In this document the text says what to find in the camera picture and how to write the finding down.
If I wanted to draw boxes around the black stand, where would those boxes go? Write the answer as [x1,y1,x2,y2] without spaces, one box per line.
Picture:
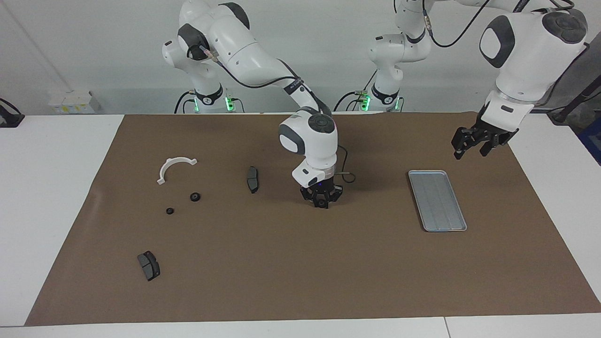
[547,77,601,123]

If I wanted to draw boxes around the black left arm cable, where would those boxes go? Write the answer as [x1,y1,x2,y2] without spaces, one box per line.
[394,0,590,106]

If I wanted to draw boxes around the grey metal tray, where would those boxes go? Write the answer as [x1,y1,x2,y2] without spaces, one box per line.
[408,170,468,232]

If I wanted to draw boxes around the black base cable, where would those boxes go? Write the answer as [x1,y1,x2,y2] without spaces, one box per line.
[333,70,378,112]
[175,92,195,113]

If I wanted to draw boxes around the white box with yellow labels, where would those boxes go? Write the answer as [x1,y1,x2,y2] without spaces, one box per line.
[48,91,101,115]

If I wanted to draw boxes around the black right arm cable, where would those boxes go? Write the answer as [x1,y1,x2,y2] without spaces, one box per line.
[200,45,356,184]

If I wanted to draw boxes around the blue crate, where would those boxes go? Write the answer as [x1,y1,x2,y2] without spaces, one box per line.
[577,115,601,165]

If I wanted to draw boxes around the stacked dark grey brake pads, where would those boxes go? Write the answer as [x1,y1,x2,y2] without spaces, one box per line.
[137,251,161,282]

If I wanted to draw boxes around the brown table mat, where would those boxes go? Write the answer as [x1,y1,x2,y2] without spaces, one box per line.
[24,112,601,327]

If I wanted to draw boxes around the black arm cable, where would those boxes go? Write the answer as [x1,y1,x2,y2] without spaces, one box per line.
[200,45,356,184]
[394,0,590,106]

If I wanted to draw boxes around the black clamp mount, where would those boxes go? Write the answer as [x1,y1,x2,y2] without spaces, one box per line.
[0,98,25,128]

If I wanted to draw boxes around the white curved plastic bracket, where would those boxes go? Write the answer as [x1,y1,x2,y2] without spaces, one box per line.
[156,157,198,185]

